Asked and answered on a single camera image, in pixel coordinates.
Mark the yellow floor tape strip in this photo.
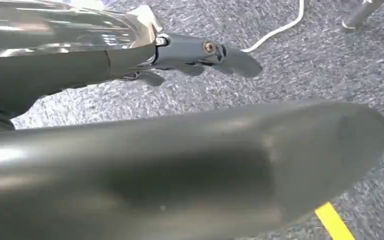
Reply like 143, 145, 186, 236
314, 201, 357, 240

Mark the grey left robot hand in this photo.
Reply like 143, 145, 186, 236
0, 0, 384, 240

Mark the white cable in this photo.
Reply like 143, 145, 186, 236
240, 0, 306, 54

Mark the silver metal leg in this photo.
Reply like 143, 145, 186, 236
339, 0, 384, 34

